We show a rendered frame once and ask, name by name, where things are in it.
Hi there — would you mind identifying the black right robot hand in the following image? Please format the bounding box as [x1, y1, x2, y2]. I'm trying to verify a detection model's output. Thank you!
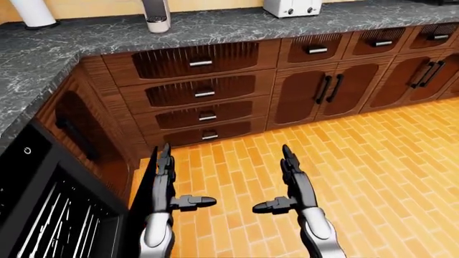
[252, 144, 321, 215]

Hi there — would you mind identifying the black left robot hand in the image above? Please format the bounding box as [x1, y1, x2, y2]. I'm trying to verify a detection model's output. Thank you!
[151, 142, 218, 215]

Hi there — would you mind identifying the black dishwasher door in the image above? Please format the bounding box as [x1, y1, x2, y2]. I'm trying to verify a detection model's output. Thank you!
[123, 146, 159, 258]

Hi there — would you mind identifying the brown wooden cabinet door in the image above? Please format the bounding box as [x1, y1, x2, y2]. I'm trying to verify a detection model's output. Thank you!
[34, 71, 136, 201]
[266, 62, 340, 131]
[358, 52, 445, 114]
[315, 55, 396, 121]
[404, 49, 459, 103]

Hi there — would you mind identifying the black dishwasher body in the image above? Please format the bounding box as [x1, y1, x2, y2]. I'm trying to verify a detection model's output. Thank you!
[0, 119, 127, 258]

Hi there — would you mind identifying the wide brown wooden drawer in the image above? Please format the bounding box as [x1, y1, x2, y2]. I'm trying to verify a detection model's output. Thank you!
[131, 95, 273, 133]
[101, 39, 281, 87]
[117, 69, 276, 109]
[142, 116, 269, 148]

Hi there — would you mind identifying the small brown wooden drawer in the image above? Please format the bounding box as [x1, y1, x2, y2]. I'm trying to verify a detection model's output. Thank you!
[277, 32, 354, 70]
[341, 25, 417, 62]
[399, 22, 459, 55]

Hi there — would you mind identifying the gray marble countertop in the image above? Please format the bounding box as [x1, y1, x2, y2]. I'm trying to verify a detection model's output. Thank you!
[0, 0, 459, 148]

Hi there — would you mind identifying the white and silver canister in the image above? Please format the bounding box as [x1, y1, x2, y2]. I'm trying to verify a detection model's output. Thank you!
[141, 0, 173, 34]

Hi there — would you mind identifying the white toaster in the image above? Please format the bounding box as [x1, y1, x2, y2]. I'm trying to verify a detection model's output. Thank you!
[262, 0, 323, 19]

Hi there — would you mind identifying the white paper towel roll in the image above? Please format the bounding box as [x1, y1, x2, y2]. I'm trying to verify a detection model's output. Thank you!
[8, 0, 60, 30]

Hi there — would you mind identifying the black cabinet door handle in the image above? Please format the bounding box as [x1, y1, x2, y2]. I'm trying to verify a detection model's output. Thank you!
[313, 75, 333, 105]
[417, 59, 446, 88]
[325, 73, 345, 104]
[409, 62, 433, 90]
[55, 117, 100, 163]

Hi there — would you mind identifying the wire dishwasher rack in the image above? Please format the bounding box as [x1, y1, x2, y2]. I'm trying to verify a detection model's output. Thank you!
[9, 174, 120, 258]

